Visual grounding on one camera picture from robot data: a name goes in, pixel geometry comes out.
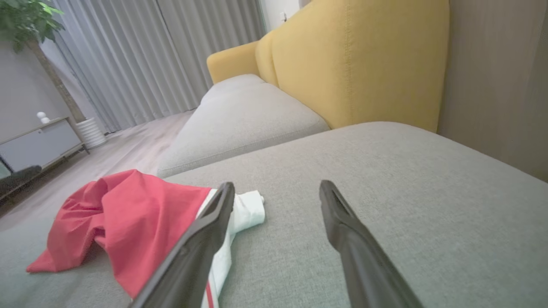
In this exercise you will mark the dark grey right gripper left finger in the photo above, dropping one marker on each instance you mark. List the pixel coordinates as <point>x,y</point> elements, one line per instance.
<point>192,256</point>

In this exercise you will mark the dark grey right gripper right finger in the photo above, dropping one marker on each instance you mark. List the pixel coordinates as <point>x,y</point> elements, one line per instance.
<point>364,265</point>

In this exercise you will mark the red garment with striped trim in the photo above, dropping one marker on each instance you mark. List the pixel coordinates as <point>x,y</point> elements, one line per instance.
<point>137,214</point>

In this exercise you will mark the large grey sofa seat cushion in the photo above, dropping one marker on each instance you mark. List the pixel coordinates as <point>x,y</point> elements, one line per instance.
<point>385,171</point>

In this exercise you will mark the small grey sofa seat cushion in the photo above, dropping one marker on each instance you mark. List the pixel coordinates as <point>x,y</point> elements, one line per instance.
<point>239,124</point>

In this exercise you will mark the white ribbed plant pot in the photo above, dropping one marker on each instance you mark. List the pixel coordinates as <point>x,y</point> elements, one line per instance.
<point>92,133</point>

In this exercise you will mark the grey low cabinet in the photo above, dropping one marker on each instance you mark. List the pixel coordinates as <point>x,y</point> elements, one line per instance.
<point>38,145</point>

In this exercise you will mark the yellow sofa armrest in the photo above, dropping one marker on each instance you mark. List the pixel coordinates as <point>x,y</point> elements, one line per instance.
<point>233,60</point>

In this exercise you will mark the small white figurine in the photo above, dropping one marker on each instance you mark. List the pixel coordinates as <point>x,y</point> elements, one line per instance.
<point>43,117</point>

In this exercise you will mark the yellow sofa backrest cushion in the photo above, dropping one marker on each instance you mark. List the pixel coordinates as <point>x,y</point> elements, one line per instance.
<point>364,60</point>
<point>264,55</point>

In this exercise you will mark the grey pleated curtain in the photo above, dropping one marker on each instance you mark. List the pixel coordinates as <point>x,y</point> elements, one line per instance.
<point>128,55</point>

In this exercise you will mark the green indoor tree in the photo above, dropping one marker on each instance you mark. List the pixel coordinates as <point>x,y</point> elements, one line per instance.
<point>25,21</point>

